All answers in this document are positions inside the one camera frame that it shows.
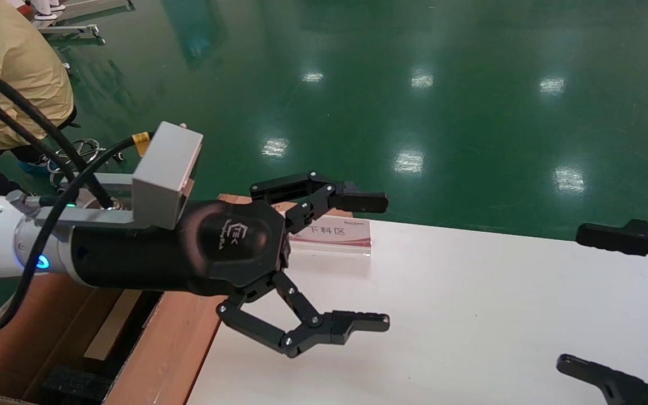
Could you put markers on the white metal stand frame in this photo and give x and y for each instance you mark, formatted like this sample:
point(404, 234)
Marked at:
point(71, 17)

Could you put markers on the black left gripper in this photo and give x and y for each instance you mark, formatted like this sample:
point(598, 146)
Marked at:
point(144, 256)

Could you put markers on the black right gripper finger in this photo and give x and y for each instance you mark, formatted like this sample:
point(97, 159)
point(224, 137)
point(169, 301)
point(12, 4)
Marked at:
point(622, 239)
point(605, 379)

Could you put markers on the small cardboard box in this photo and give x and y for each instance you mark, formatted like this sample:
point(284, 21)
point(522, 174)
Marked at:
point(111, 326)

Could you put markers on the person in yellow coat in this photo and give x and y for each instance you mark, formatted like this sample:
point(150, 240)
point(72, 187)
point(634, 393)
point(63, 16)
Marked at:
point(9, 67)

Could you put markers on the blue shoe cover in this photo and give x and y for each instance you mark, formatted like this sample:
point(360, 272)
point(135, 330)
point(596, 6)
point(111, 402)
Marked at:
point(31, 166)

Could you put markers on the brown wooden board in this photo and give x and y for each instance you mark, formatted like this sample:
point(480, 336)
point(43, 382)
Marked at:
point(231, 198)

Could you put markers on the silver camera mount bracket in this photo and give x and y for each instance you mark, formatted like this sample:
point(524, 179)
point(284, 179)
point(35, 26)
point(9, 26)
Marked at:
point(96, 214)

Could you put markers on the large cardboard box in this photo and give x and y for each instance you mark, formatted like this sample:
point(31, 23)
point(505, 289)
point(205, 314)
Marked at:
point(43, 343)

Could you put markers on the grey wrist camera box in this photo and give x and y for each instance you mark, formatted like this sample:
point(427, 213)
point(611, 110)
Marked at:
point(165, 169)

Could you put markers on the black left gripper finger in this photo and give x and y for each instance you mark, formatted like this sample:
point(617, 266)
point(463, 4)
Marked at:
point(318, 192)
point(301, 326)

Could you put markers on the chrome stool base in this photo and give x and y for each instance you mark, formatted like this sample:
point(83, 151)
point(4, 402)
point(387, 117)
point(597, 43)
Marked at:
point(85, 147)

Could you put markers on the black foam block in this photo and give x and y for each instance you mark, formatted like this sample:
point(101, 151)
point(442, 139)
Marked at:
point(76, 385)

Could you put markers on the acrylic sign with red print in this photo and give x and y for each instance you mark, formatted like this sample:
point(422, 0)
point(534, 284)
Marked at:
point(341, 233)

